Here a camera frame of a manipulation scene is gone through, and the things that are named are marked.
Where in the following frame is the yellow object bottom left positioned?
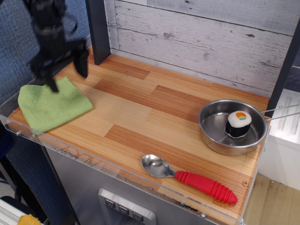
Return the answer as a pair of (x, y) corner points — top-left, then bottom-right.
(17, 214), (41, 225)

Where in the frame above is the dark grey left post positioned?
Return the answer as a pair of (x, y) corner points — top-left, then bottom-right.
(85, 0), (111, 65)

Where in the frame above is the plush sushi roll toy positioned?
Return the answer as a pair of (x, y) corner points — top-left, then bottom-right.
(225, 111), (252, 138)

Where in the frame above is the clear acrylic front guard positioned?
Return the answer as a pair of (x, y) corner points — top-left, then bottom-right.
(0, 116), (243, 225)

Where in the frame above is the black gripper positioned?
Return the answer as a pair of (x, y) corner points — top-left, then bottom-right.
(29, 24), (89, 92)

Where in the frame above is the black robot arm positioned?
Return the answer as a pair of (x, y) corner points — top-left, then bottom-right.
(24, 0), (89, 92)

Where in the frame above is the dark grey right post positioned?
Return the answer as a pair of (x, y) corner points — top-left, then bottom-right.
(267, 21), (300, 110)

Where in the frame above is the green microfiber cloth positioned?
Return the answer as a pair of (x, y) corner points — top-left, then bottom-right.
(18, 77), (93, 133)

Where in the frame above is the white ridged block right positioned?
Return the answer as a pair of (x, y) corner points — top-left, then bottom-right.
(270, 89), (300, 144)

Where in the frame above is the spoon with red handle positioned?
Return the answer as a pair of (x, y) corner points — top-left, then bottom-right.
(142, 154), (238, 204)

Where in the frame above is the dark grey post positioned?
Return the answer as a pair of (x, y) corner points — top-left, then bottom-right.
(267, 21), (300, 110)
(85, 0), (111, 65)

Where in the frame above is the steel pan with wire handle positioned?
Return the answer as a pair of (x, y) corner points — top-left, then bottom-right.
(198, 98), (300, 157)

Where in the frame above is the silver button control panel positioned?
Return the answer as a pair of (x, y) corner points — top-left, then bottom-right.
(98, 188), (157, 225)

